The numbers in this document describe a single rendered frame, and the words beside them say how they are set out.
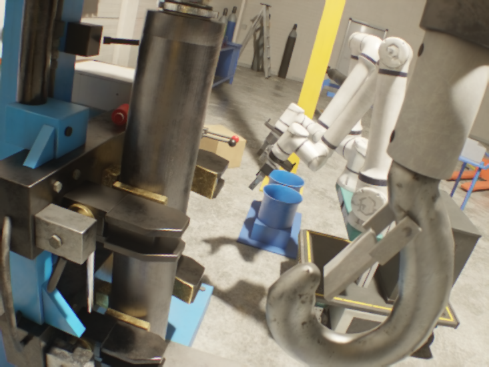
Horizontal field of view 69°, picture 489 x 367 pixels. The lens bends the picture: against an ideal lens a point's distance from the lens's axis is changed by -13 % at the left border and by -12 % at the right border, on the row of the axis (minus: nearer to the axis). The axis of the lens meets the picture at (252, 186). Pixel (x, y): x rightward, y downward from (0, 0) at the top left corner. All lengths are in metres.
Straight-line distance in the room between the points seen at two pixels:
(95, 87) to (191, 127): 0.60
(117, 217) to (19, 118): 0.37
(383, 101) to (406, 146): 1.42
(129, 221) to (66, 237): 0.15
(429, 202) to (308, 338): 0.09
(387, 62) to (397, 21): 10.38
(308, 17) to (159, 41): 10.82
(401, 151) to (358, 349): 0.11
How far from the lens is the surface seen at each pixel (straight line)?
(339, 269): 0.20
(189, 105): 1.02
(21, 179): 0.95
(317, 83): 3.55
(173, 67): 0.98
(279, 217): 2.82
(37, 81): 1.11
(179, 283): 1.57
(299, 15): 11.75
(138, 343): 1.30
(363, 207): 1.65
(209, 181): 1.31
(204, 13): 1.01
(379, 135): 1.60
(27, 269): 1.12
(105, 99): 1.53
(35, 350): 1.27
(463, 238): 2.12
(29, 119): 1.07
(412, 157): 0.16
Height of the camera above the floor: 1.50
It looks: 23 degrees down
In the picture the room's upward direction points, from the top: 15 degrees clockwise
